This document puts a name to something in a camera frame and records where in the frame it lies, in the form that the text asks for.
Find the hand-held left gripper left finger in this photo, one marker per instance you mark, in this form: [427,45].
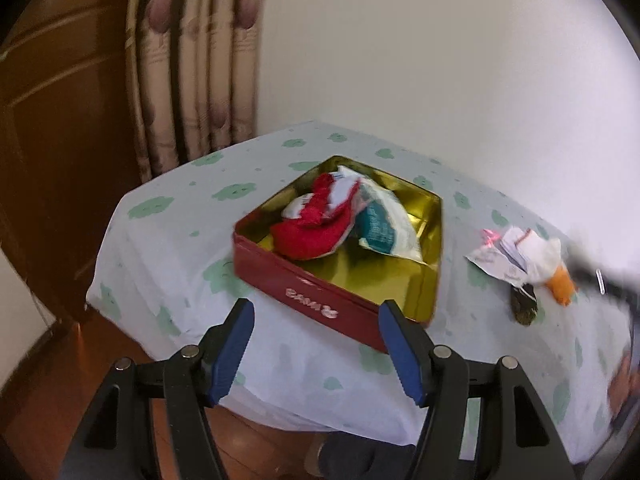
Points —
[232,355]

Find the white paper tag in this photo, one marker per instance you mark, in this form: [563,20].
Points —
[492,262]

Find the white and teal soft packet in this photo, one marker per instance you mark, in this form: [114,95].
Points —
[385,225]

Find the red tin box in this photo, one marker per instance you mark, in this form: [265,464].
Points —
[310,295]

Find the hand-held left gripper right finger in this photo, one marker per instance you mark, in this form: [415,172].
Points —
[405,355]

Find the dark blue cloth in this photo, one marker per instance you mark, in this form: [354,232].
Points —
[365,455]

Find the beige patterned curtain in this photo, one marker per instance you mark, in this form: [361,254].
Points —
[200,60]

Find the white plush duck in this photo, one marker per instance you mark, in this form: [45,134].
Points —
[542,257]

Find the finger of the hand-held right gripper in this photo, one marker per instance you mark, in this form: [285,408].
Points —
[607,272]

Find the brown wooden wardrobe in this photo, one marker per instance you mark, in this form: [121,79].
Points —
[60,135]

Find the green cloud print tablecloth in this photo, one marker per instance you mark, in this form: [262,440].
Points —
[175,260]

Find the red and white sock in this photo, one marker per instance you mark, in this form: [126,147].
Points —
[310,237]

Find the small dark round item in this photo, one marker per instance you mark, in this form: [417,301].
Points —
[523,306]

